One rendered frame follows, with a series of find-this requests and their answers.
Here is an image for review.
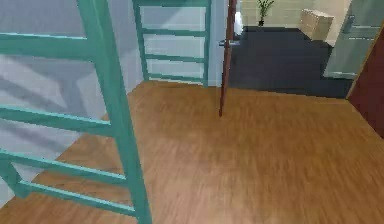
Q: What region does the dark red room door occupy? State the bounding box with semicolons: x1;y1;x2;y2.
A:
218;0;238;118

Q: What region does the teal ladder shelf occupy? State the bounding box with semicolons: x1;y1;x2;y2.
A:
0;0;154;224
131;0;213;88

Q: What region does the green house plant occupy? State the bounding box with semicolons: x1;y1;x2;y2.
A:
255;0;276;28

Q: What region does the beige chest of drawers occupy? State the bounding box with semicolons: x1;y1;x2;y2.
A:
298;8;335;42

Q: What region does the dark red cupboard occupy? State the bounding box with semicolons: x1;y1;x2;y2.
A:
345;23;384;139

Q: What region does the grey door handle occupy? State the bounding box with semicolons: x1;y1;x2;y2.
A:
341;14;356;34
218;39;241;47

